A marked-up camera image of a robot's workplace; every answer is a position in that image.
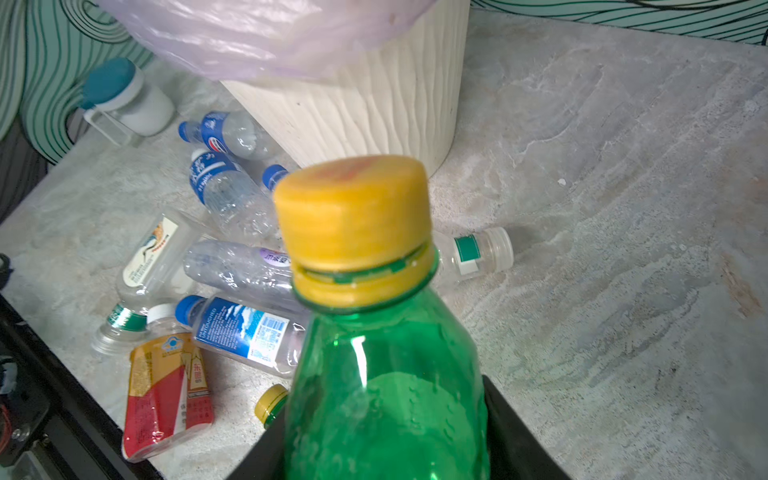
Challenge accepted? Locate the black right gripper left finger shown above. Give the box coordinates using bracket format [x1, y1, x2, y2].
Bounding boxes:
[227, 419, 286, 480]

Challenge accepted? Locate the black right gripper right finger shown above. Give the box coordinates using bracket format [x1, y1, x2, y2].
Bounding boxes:
[482, 375, 571, 480]

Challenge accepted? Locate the green soda bottle front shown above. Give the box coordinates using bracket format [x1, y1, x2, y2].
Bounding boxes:
[253, 384, 289, 429]

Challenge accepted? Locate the green soda bottle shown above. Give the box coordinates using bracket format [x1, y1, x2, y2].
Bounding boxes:
[274, 155, 490, 479]
[253, 384, 289, 429]

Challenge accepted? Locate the red yellow tea bottle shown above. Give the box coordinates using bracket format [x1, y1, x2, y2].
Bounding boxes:
[122, 303, 215, 463]

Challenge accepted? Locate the small clear green-band bottle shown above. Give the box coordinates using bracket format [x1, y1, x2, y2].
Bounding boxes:
[91, 304, 149, 356]

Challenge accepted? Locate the clear bottle green band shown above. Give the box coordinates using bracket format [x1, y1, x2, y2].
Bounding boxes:
[431, 227, 514, 291]

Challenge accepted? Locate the white label clear bottle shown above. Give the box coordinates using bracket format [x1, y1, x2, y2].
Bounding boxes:
[116, 208, 215, 315]

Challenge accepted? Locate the white ribbed waste bin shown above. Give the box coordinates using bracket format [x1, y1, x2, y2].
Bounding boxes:
[223, 1, 470, 175]

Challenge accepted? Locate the pink plastic bin liner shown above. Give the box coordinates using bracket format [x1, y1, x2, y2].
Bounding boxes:
[98, 0, 434, 80]

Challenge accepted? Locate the blue mountain label bottle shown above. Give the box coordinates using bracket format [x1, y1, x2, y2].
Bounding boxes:
[174, 293, 312, 378]

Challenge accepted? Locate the crushed purple label bottle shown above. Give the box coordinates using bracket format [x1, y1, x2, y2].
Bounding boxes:
[182, 240, 294, 300]

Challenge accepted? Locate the blue Chinese label water bottle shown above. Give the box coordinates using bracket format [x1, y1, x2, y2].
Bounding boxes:
[189, 148, 277, 244]

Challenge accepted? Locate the light blue label bottle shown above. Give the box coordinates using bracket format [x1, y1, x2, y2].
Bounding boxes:
[261, 164, 290, 194]

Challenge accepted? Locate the Pepsi label water bottle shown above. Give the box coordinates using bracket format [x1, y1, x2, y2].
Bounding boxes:
[178, 111, 279, 161]

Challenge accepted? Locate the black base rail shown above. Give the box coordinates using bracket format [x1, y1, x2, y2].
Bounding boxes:
[1, 299, 162, 479]

